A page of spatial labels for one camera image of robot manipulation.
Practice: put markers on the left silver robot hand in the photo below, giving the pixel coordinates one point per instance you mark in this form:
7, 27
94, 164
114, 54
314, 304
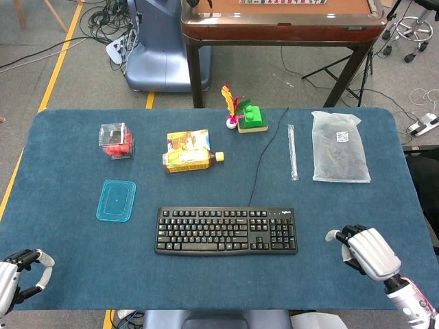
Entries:
7, 281

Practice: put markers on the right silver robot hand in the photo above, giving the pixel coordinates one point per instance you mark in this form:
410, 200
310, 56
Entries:
372, 253

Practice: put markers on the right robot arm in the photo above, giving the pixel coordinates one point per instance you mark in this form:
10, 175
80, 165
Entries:
408, 305

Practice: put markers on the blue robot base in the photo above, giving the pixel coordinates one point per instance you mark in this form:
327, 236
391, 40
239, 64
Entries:
154, 61

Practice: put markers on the blue own robot base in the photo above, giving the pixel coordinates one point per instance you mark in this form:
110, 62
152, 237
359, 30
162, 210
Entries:
216, 320

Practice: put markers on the black Logitech keyboard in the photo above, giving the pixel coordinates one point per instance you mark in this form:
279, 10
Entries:
205, 233

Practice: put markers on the black seat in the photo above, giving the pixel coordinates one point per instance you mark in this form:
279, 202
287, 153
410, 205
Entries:
425, 178

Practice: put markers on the white plastic bag with QR code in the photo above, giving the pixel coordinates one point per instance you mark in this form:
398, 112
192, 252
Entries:
339, 157

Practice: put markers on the clear wrapped straw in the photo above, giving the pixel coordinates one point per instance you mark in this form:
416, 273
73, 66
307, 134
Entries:
292, 154

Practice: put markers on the blue transparent plastic lid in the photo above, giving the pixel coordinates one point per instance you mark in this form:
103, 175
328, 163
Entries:
116, 200

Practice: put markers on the white power strip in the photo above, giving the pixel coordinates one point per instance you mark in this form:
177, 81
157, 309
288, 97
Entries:
423, 124
115, 49

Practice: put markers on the blue table cloth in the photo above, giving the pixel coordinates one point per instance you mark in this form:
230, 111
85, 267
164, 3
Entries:
219, 281

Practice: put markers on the clear box with red pieces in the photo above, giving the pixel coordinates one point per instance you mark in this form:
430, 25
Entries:
116, 144

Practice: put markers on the green toy brick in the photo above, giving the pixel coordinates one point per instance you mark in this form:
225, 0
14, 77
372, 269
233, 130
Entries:
253, 116

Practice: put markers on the colourful feather shuttlecock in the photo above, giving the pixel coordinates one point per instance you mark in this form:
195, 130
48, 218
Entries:
230, 122

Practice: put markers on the tea bottle with yellow label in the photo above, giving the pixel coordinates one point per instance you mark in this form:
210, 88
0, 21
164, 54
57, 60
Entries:
188, 161

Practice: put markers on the yellow snack packet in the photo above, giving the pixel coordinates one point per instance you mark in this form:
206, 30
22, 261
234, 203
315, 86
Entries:
187, 138

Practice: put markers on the office chair base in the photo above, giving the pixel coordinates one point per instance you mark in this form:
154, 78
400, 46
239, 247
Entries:
424, 20

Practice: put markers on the brown mahjong table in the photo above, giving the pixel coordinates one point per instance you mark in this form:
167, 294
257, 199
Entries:
281, 32

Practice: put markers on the row of face-up mahjong tiles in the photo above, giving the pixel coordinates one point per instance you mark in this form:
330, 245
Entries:
281, 2

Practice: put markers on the white chair with wooden legs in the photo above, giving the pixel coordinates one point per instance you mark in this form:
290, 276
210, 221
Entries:
20, 13

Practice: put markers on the black idle robot hand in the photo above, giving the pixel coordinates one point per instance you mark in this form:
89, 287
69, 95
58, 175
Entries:
199, 2

